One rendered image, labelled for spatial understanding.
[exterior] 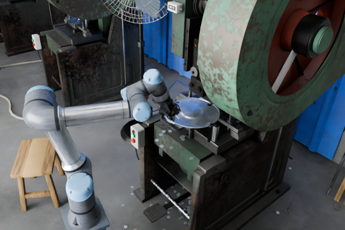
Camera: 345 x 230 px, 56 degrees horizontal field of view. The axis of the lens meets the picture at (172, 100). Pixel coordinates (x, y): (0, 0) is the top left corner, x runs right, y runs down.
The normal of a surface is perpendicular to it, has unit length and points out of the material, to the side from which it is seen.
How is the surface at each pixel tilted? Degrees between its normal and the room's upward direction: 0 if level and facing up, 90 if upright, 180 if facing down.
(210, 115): 0
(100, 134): 0
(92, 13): 90
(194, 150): 0
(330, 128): 90
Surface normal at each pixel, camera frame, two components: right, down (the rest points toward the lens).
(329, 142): -0.78, 0.31
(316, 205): 0.04, -0.85
